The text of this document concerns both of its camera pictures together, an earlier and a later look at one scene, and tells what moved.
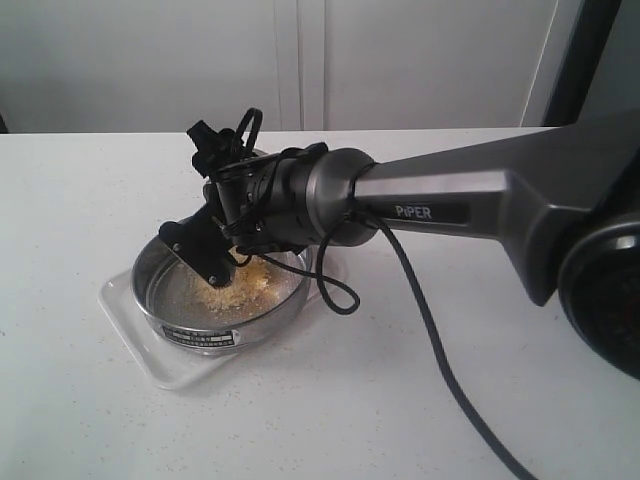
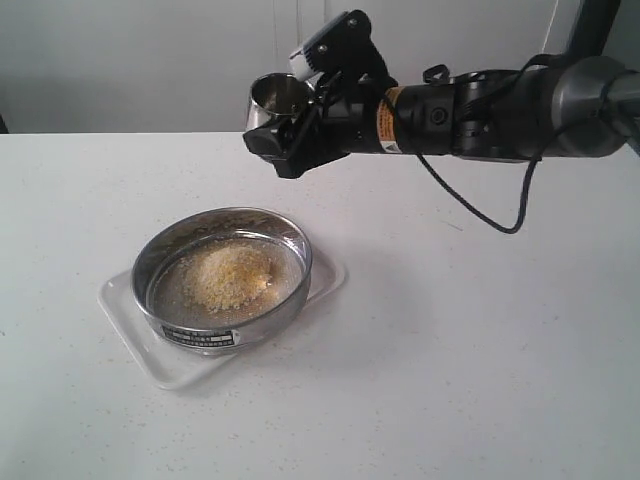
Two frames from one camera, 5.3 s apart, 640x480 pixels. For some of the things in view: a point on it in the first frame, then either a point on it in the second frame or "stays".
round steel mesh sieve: x=183 y=312 stays
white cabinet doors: x=156 y=66 stays
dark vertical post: x=593 y=25 stays
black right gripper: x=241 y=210 to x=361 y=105
